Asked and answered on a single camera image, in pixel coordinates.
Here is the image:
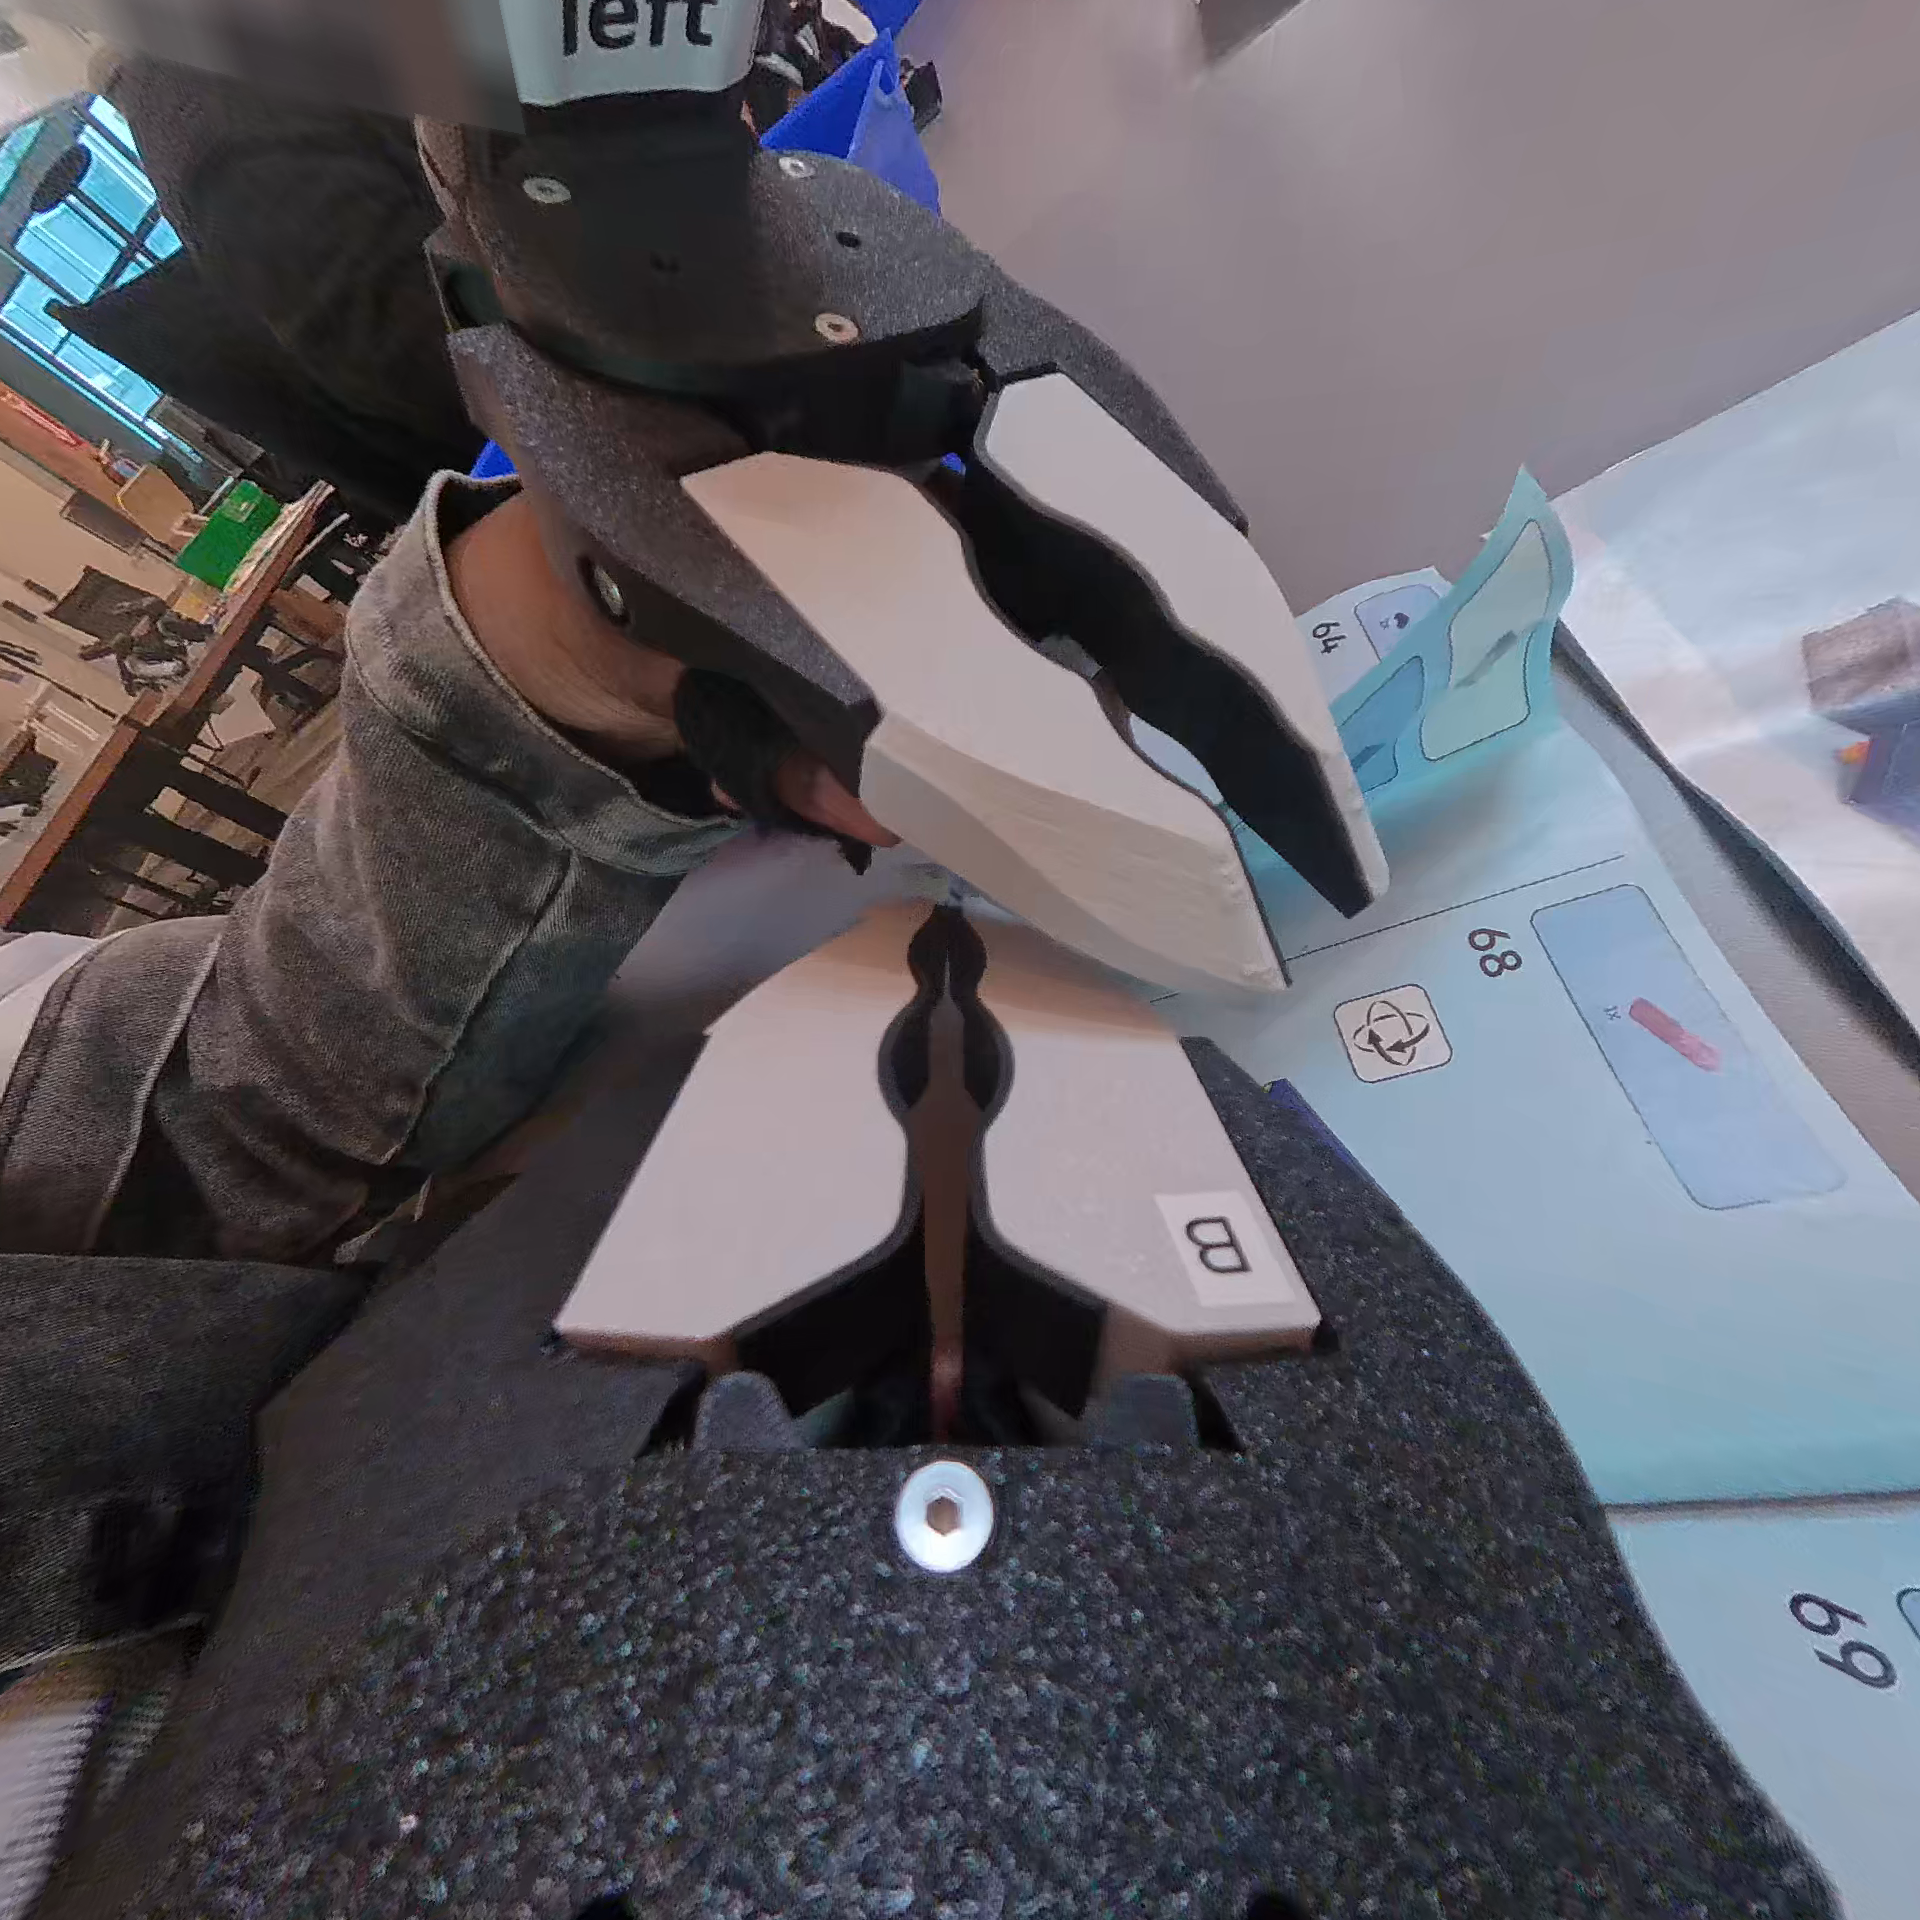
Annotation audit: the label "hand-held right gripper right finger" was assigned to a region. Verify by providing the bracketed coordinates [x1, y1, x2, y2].
[961, 922, 1325, 1368]

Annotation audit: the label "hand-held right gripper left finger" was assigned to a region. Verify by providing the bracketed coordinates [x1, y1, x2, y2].
[552, 897, 947, 1369]

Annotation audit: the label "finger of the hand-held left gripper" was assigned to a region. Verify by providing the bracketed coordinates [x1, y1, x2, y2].
[961, 368, 1395, 922]
[681, 451, 1297, 994]

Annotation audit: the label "person's left forearm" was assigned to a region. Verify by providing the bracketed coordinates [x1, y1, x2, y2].
[0, 472, 752, 1264]

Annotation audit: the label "person's left hand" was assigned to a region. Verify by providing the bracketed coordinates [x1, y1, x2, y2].
[441, 492, 905, 876]

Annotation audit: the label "blue plastic bin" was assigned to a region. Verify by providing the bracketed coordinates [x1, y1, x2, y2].
[757, 28, 945, 212]

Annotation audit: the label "person's grey denim jacket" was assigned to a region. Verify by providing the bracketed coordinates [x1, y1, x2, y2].
[45, 59, 497, 482]

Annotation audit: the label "green box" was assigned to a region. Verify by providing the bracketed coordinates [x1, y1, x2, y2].
[176, 481, 284, 587]

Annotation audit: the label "person's dark trousers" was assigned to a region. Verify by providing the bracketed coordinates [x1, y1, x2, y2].
[0, 1252, 368, 1666]

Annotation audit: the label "wooden desk with black frame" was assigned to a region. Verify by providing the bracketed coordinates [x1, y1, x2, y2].
[0, 482, 346, 928]

